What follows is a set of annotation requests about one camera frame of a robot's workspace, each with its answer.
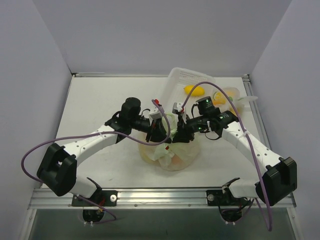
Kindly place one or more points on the green avocado print plastic bag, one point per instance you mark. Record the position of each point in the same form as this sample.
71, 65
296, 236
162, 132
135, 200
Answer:
171, 156

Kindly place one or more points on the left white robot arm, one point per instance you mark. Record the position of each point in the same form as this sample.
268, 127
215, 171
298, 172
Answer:
58, 169

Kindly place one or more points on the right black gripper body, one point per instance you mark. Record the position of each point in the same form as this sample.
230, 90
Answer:
181, 129

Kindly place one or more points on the aluminium right rail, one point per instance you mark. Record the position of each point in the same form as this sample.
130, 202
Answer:
262, 130

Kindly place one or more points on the aluminium rail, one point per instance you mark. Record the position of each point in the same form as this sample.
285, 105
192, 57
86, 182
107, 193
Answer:
131, 198
262, 130

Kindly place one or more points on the aluminium front rail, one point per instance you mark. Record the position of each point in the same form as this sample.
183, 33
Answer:
131, 198

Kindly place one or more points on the white plastic basket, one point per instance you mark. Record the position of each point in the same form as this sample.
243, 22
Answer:
177, 80

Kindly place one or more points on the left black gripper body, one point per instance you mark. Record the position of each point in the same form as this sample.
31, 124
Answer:
152, 130

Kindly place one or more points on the tied clear bag of fruits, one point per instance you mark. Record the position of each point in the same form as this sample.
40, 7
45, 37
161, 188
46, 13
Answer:
220, 101

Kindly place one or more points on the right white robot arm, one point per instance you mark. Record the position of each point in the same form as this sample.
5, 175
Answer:
277, 175

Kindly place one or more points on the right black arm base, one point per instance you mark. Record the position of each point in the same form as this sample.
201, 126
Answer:
216, 197

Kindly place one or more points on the yellow fake mango back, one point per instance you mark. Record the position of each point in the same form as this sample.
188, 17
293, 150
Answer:
194, 91

